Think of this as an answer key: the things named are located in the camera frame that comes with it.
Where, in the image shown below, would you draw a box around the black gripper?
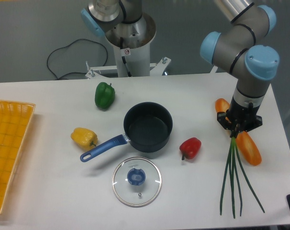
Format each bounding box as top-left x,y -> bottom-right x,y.
217,99 -> 263,138

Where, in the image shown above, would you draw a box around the green onion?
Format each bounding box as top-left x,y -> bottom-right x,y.
219,137 -> 266,219

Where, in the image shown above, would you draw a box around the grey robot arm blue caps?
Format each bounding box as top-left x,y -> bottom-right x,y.
80,0 -> 279,137

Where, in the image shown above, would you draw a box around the orange baguette bread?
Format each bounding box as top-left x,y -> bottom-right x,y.
215,98 -> 262,166

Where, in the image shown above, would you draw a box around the red bell pepper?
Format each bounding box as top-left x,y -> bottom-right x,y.
179,137 -> 201,161

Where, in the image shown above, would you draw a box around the glass lid blue knob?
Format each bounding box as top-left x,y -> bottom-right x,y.
112,157 -> 162,207

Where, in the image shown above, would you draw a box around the green bell pepper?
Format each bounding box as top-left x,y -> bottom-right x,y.
94,82 -> 115,110

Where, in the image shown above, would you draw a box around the yellow bell pepper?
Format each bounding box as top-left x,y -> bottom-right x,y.
70,127 -> 98,151

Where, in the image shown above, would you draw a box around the yellow woven basket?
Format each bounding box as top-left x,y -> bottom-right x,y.
0,100 -> 35,214

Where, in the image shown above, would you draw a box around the dark pot blue handle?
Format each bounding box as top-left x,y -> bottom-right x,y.
80,102 -> 173,162

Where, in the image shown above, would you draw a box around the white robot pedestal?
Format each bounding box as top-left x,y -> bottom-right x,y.
88,13 -> 171,77

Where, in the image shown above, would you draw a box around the black cable on floor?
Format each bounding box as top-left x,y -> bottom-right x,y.
46,38 -> 109,81

